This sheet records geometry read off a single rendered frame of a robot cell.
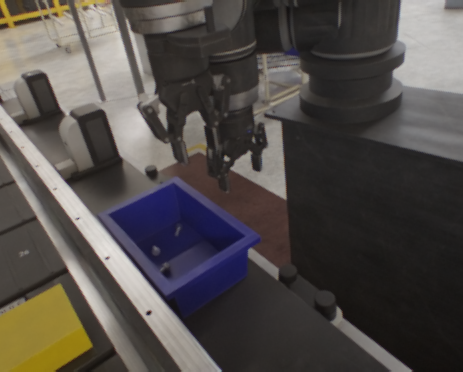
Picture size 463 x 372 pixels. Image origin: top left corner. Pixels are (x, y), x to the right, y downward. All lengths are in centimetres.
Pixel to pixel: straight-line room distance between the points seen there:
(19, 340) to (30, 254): 17
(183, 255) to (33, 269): 23
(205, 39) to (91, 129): 57
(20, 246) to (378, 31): 77
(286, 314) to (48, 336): 30
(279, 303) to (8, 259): 35
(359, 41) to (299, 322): 60
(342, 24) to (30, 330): 77
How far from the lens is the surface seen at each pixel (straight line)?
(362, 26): 92
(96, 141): 97
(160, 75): 51
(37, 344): 41
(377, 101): 97
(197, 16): 48
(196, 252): 66
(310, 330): 55
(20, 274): 55
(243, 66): 66
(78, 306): 47
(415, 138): 90
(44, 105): 143
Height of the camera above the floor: 132
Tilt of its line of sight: 33 degrees down
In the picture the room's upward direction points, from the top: 9 degrees counter-clockwise
